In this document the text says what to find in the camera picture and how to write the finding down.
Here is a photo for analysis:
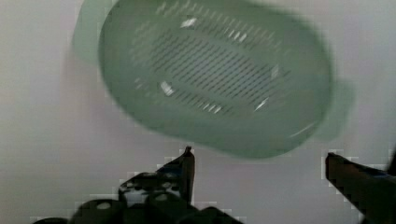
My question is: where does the green plastic strainer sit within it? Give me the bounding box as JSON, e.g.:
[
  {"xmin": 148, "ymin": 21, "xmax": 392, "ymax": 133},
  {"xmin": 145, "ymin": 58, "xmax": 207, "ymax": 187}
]
[{"xmin": 72, "ymin": 0, "xmax": 353, "ymax": 160}]

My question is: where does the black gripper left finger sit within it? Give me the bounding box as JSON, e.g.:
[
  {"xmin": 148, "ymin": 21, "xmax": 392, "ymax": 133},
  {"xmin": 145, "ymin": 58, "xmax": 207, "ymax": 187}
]
[{"xmin": 118, "ymin": 146, "xmax": 195, "ymax": 205}]

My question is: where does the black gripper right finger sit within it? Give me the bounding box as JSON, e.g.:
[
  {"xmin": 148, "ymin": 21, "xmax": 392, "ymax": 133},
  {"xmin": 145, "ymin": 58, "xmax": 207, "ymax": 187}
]
[{"xmin": 325, "ymin": 153, "xmax": 395, "ymax": 224}]

